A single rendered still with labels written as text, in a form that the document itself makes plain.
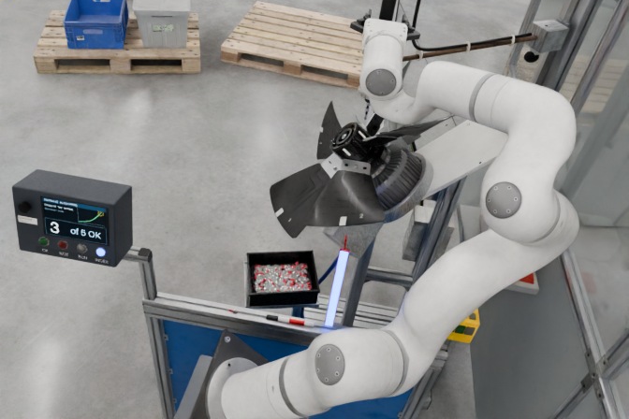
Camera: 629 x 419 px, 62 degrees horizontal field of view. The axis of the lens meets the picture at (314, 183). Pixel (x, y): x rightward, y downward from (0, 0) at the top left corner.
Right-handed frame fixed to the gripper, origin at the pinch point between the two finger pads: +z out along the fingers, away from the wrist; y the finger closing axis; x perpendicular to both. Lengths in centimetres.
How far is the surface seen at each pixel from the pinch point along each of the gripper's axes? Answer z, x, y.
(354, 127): 11.9, -40.9, -2.4
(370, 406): -36, -119, 19
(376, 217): -23, -44, 7
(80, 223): -41, -47, -66
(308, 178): 6, -59, -14
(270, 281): -21, -81, -20
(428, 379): -37, -95, 33
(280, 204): 2, -70, -22
